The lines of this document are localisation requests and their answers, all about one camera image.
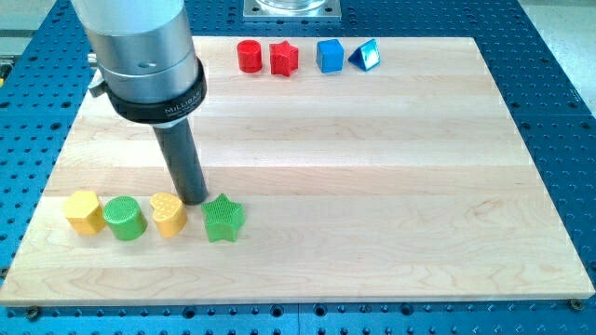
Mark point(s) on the yellow heart block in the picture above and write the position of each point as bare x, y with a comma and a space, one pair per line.
169, 213

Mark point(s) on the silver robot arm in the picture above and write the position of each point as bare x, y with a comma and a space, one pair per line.
151, 74

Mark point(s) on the green star block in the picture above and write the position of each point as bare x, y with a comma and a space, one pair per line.
223, 219

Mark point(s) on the blue cube block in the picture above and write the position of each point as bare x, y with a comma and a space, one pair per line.
330, 56

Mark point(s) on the red cylinder block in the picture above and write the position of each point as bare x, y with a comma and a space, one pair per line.
249, 56

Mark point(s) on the red star block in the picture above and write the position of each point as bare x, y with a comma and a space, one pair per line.
284, 58

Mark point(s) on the wooden board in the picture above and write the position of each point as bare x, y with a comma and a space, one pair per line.
409, 182

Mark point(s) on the blue triangular prism block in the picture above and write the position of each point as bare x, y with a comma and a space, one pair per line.
366, 56

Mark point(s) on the green cylinder block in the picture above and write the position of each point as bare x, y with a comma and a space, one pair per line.
124, 217

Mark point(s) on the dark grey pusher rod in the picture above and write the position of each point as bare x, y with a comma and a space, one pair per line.
178, 148

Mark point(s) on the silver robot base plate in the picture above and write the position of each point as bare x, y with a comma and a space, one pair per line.
291, 10

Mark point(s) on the yellow hexagon block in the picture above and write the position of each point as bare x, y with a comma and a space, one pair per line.
83, 210

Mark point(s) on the black tool changer collar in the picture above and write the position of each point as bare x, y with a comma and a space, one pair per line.
160, 114

